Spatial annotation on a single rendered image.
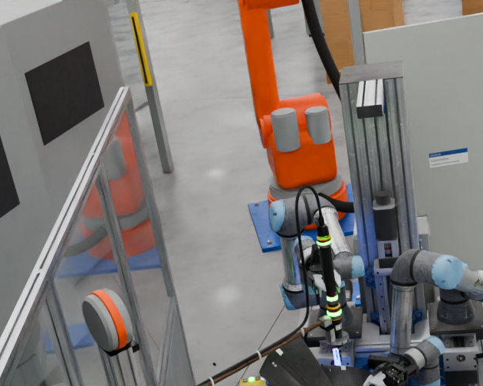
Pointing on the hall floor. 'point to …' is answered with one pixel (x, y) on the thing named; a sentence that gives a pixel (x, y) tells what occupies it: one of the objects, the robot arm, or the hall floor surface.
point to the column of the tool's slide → (119, 367)
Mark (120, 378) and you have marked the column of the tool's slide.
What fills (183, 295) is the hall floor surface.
